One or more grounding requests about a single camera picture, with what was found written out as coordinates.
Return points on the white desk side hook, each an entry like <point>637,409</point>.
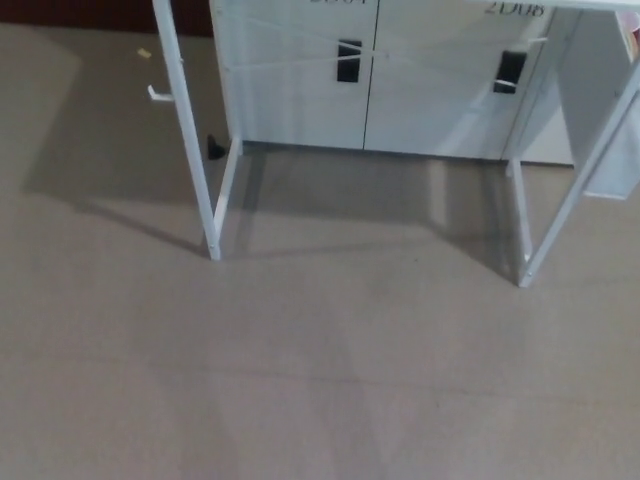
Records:
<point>156,97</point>

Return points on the white cabinet with doors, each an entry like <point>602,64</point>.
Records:
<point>300,115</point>

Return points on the small black floor stopper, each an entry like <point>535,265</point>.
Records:
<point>216,149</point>

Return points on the small yellow paper scrap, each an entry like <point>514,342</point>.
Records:
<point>144,53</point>

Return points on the white metal-frame desk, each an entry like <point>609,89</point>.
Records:
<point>192,150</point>

